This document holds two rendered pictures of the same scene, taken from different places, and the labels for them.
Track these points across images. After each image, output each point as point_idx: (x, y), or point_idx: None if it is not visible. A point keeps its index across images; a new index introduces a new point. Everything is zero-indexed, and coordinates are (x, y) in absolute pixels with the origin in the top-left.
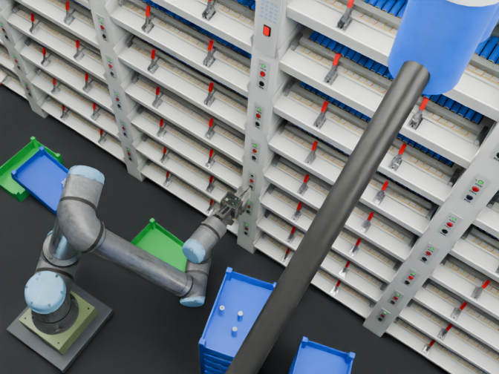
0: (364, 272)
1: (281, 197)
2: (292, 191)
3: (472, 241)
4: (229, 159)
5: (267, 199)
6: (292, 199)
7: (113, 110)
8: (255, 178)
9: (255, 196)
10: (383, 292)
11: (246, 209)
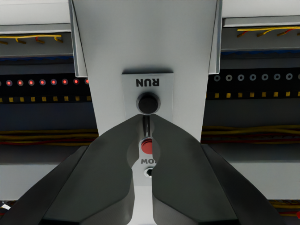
0: None
1: (33, 36)
2: (1, 199)
3: None
4: (298, 47)
5: (56, 12)
6: (2, 46)
7: None
8: (136, 167)
9: (109, 35)
10: None
11: (5, 221)
